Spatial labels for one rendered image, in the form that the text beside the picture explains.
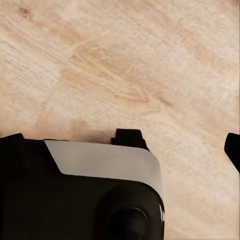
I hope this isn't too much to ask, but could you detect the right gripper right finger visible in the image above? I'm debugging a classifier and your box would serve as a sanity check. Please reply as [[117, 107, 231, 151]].
[[224, 133, 240, 173]]

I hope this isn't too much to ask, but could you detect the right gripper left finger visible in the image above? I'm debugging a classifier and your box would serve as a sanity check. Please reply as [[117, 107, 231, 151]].
[[0, 133, 26, 193]]

